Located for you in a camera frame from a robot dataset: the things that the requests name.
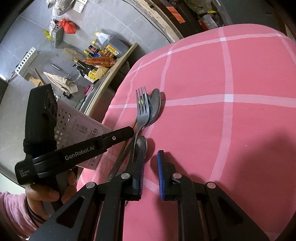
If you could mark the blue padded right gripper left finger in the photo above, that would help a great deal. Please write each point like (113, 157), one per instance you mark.
(112, 197)

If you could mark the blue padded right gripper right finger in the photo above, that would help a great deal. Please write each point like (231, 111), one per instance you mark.
(174, 186)

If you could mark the large silver spoon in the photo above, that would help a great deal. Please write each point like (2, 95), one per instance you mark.
(154, 105)

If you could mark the silver fork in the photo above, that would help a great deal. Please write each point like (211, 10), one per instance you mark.
(143, 112)

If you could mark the left hand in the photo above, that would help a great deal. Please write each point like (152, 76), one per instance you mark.
(37, 194)

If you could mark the gold spoon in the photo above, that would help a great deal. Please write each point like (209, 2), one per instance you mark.
(113, 170)

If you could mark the white perforated plastic basket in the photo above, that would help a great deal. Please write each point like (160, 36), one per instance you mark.
(74, 126)

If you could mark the small silver spoon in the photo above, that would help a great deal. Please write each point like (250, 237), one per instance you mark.
(141, 148)

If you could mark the wooden cutting board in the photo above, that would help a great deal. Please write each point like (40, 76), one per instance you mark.
(36, 81)

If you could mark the beige hanging towel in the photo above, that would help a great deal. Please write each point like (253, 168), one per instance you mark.
(63, 83)

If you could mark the pink checked tablecloth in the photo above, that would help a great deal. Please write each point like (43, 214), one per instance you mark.
(228, 116)

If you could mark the dark sauce bottle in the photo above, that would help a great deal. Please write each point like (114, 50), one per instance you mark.
(83, 68)

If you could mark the orange snack packet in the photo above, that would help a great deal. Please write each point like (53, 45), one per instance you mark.
(100, 61)

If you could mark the red plastic bag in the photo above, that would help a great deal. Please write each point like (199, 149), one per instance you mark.
(68, 26)

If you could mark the large oil jug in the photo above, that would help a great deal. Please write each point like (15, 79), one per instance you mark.
(112, 44)

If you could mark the hanging clear plastic bag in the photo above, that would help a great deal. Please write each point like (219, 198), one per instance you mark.
(59, 7)

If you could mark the white wall rack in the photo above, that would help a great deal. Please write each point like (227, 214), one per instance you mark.
(24, 64)

